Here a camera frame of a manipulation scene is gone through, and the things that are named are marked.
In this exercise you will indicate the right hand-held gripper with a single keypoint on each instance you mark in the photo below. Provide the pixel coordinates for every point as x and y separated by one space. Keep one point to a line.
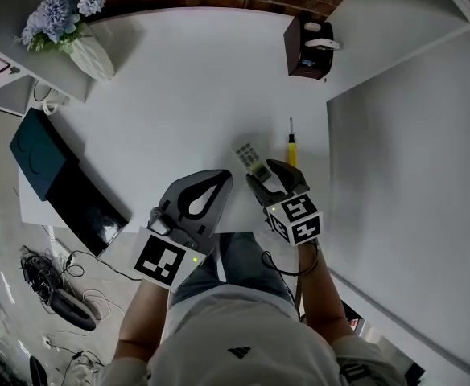
295 219

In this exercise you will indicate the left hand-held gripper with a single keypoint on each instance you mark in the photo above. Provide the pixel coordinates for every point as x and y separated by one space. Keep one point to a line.
158 259

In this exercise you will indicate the yellow screwdriver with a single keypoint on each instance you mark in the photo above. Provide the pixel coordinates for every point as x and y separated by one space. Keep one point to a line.
291 151

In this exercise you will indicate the black box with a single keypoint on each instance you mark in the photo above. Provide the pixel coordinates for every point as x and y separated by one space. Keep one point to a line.
86 211

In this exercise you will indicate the white remote control with display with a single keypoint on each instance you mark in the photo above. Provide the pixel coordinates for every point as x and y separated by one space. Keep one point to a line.
321 44

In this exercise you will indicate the dark teal box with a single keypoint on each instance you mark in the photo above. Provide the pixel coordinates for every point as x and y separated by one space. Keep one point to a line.
38 151

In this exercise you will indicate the person's right forearm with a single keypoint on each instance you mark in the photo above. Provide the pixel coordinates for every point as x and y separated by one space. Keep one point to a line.
319 296

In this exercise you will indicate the person's left forearm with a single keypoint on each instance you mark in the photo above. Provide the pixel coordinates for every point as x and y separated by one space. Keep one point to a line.
142 316

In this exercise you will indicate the brown wooden organizer box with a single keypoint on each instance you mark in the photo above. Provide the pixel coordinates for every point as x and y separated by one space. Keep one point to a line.
295 50

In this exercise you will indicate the person's blue jeans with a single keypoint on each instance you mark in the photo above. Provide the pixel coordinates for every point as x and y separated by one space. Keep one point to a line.
251 255

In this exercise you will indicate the white desk with drawers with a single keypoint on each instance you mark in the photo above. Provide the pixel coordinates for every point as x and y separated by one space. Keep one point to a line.
199 95

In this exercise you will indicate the person's white t-shirt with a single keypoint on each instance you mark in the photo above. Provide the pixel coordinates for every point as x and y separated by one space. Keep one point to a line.
239 328

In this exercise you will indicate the grey oval floor device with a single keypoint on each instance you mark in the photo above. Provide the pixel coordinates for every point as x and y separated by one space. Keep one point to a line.
74 314

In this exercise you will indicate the white mug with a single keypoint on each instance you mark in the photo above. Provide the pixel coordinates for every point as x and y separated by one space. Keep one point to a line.
52 107

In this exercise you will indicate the white ribbed vase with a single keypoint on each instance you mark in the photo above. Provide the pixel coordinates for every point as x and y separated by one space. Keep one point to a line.
94 60

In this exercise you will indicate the black framed glass table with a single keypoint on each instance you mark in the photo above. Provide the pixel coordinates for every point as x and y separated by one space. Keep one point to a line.
373 338

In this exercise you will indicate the white floor socket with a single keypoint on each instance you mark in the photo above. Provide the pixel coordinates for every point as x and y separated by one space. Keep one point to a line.
47 342

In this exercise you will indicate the blue artificial flowers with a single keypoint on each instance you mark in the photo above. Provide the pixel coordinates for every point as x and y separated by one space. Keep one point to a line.
54 10

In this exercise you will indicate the left hand-held gripper grey camera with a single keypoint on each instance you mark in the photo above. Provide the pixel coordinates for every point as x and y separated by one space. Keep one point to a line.
162 225

